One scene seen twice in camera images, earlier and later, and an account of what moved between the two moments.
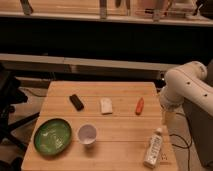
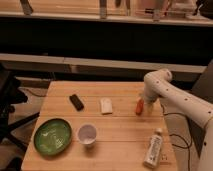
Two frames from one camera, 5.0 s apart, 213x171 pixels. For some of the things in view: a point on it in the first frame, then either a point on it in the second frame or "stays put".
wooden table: x=98 y=126 stays put
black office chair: x=11 y=94 stays put
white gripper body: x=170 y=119 to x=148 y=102
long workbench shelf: x=66 y=65 stays put
